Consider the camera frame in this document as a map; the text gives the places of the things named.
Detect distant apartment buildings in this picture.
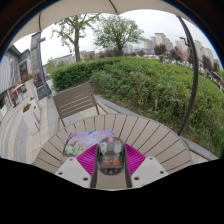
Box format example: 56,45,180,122
143,32,218,71

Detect white flower planter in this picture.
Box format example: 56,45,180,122
22,103,42,136
21,73,38,101

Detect transparent grey computer mouse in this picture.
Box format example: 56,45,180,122
96,135,126,176

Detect cherry blossom print mouse pad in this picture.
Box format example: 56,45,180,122
60,129,116,164

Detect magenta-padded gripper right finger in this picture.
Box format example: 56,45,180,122
123,143,169,189

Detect round bushy tree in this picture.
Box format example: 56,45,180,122
92,14,145,57

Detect tall thin-crowned tree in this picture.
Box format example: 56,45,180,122
51,13,101,64

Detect beige parasol canopy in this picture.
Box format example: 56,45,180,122
11,0,198,46

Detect grey sign pillar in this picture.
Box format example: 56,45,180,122
29,31,53,100

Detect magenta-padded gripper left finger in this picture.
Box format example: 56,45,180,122
54,143,100,189

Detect brown slatted chair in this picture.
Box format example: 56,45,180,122
52,81,101,129

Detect grey shopfront building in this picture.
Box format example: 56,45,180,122
0,44,33,111

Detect dark curved parasol pole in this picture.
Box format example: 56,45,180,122
176,14,200,137

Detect green hedge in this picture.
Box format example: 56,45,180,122
49,55,224,158

